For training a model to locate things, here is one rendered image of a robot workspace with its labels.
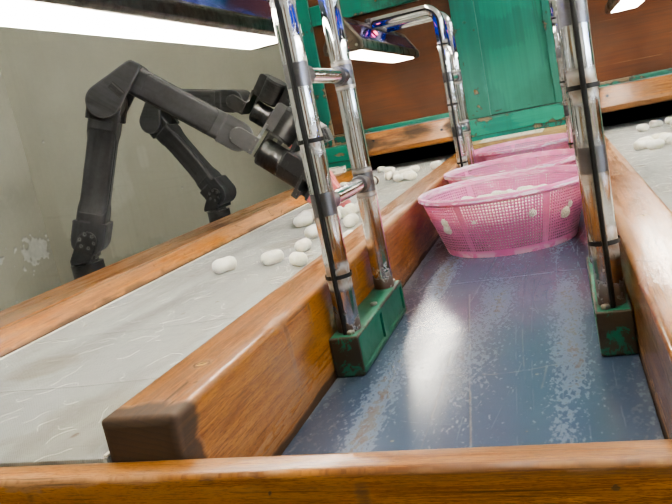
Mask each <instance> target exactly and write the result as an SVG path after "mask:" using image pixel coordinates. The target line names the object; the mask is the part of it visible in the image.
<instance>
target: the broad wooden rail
mask: <svg viewBox="0 0 672 504"><path fill-rule="evenodd" d="M346 171H347V172H344V173H341V174H335V175H334V176H335V177H336V179H337V181H338V182H339V184H340V183H342V182H350V181H351V180H352V179H353V175H352V170H351V168H348V169H346ZM293 190H294V188H292V189H290V190H287V191H285V192H283V193H280V194H278V195H275V196H273V197H271V198H268V199H266V200H263V201H261V202H259V203H256V204H254V205H252V206H249V207H247V208H244V209H242V210H240V211H237V212H235V213H233V214H230V215H228V216H225V217H223V218H221V219H218V220H216V221H214V222H211V223H209V224H206V225H204V226H202V227H199V228H197V229H194V230H192V231H190V232H187V233H185V234H183V235H180V236H178V237H175V238H173V239H171V240H168V241H166V242H164V243H161V244H159V245H156V246H154V247H152V248H149V249H147V250H145V251H142V252H140V253H137V254H135V255H133V256H130V257H128V258H125V259H123V260H121V261H118V262H116V263H114V264H111V265H109V266H106V267H104V268H102V269H99V270H97V271H95V272H92V273H90V274H87V275H85V276H83V277H80V278H78V279H75V280H73V281H71V282H68V283H66V284H64V285H61V286H59V287H56V288H54V289H52V290H49V291H47V292H45V293H42V294H40V295H37V296H35V297H33V298H30V299H28V300H25V301H23V302H21V303H18V304H16V305H14V306H11V307H9V308H6V309H4V310H2V311H0V358H2V357H4V356H6V355H8V354H10V353H12V352H14V351H16V350H18V349H20V348H21V347H23V346H25V345H27V344H29V343H31V342H33V341H35V340H37V339H39V338H41V337H43V336H45V335H47V334H49V333H51V332H53V331H55V330H57V329H59V328H61V327H63V326H65V325H67V324H69V323H71V322H73V321H75V320H77V319H79V318H81V317H83V316H85V315H87V314H89V313H91V312H93V311H95V310H97V309H99V308H101V307H103V306H105V305H107V304H109V303H111V302H113V301H115V300H117V299H119V298H120V297H122V296H124V295H126V294H128V293H130V292H132V291H134V290H136V289H138V288H140V287H142V286H144V285H146V284H148V283H150V282H152V281H154V280H156V279H158V278H160V277H162V276H164V275H166V274H168V273H170V272H172V271H174V270H176V269H178V268H180V267H182V266H184V265H186V264H188V263H190V262H192V261H194V260H196V259H198V258H200V257H202V256H204V255H206V254H208V253H210V252H212V251H214V250H216V249H218V248H219V247H221V246H223V245H225V244H227V243H229V242H231V241H233V240H235V239H237V238H239V237H241V236H243V235H245V234H247V233H249V232H251V231H253V230H255V229H257V228H259V227H261V226H263V225H265V224H267V223H269V222H271V221H273V220H275V219H277V218H279V217H281V216H283V215H285V214H287V213H289V212H291V211H293V210H295V209H297V208H299V207H301V206H303V205H305V204H307V203H308V202H307V201H305V200H304V199H305V197H304V196H302V195H301V196H299V197H298V199H295V198H293V197H292V196H291V194H292V192H293Z"/></svg>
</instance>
